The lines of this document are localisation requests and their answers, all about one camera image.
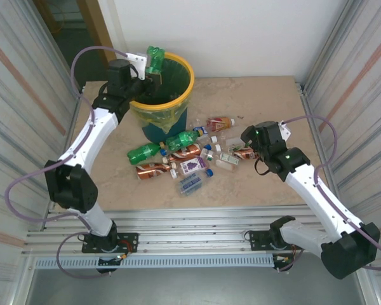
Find clear bottle white cap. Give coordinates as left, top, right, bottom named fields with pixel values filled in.
left=222, top=135, right=246, bottom=149

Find green plastic soda bottle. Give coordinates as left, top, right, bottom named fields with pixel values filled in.
left=145, top=45, right=166, bottom=76
left=164, top=129, right=200, bottom=152
left=126, top=142, right=166, bottom=166

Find red orange label bottle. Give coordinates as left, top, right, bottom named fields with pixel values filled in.
left=206, top=116, right=236, bottom=133

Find purple grape label bottle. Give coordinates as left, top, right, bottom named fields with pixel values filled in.
left=170, top=156, right=210, bottom=180

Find copper label coffee bottle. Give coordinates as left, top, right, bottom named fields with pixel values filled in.
left=135, top=161, right=178, bottom=182
left=161, top=143, right=202, bottom=163

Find clear bottle blue label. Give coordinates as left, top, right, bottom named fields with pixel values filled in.
left=177, top=169, right=215, bottom=197

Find yellow plastic bin liner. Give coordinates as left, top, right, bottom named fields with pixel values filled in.
left=129, top=58, right=193, bottom=134

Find yellow rim waste bin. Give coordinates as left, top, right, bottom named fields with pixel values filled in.
left=128, top=51, right=196, bottom=144

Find small copper label bottle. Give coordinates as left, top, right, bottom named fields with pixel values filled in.
left=232, top=147, right=258, bottom=161

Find white label bottle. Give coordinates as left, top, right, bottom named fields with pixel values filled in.
left=215, top=151, right=241, bottom=173

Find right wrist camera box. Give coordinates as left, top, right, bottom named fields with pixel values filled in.
left=278, top=121, right=292, bottom=140

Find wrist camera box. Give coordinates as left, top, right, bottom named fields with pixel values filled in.
left=125, top=51, right=150, bottom=81
left=278, top=121, right=292, bottom=140

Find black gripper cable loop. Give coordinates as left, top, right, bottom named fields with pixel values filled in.
left=253, top=156, right=271, bottom=176

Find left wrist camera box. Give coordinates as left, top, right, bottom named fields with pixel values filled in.
left=125, top=51, right=150, bottom=81

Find wooden door frame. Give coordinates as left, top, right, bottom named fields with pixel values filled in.
left=77, top=0, right=124, bottom=82

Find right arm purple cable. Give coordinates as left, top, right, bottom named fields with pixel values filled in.
left=281, top=114, right=381, bottom=273

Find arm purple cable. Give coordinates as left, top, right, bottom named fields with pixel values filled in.
left=4, top=45, right=130, bottom=280
left=281, top=114, right=381, bottom=273

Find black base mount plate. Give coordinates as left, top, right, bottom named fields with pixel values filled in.
left=81, top=233, right=140, bottom=254
left=248, top=230, right=308, bottom=252

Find aluminium rail frame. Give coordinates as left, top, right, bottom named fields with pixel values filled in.
left=20, top=205, right=368, bottom=259

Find orange black base wires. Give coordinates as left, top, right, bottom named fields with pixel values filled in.
left=98, top=240, right=137, bottom=274
left=272, top=244, right=305, bottom=273

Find slotted cable duct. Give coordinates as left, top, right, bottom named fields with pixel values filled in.
left=34, top=255, right=274, bottom=270

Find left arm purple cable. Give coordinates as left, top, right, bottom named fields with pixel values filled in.
left=4, top=45, right=130, bottom=280

